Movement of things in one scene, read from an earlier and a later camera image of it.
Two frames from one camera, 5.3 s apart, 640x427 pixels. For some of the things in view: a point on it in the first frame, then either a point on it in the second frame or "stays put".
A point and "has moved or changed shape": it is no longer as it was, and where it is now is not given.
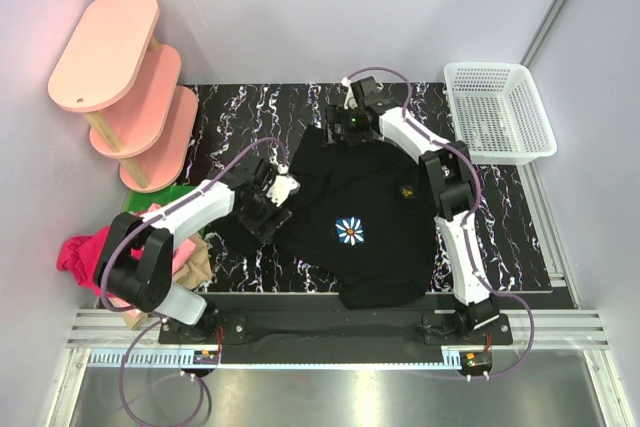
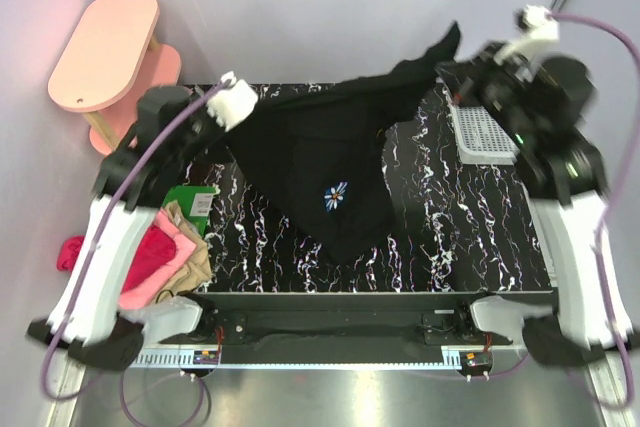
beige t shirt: x=198 y=270 stays put
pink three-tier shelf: x=129 y=91 stays put
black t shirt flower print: x=361 y=219 has moved or changed shape
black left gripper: x=264 y=228 → x=218 y=129
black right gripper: x=335 y=114 → x=468 y=76
